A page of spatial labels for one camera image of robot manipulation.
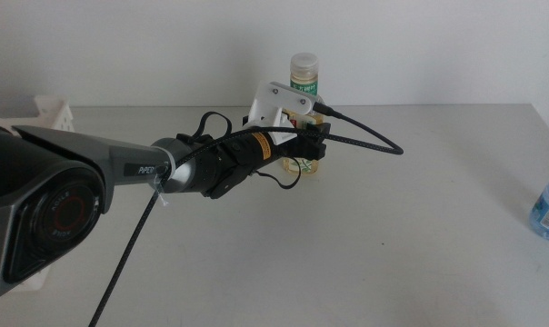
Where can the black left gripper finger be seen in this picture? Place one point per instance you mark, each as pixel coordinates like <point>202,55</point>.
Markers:
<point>322,130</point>

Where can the yellow tea bottle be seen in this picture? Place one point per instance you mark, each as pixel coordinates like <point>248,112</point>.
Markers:
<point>304,68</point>

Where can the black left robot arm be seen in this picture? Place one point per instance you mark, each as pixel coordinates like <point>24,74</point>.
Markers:
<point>52,181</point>

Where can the white perforated plastic basket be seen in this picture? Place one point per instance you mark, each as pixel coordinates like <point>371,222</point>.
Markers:
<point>52,113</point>

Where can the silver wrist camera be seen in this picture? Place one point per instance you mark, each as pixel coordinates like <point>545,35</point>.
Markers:
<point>316,103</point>

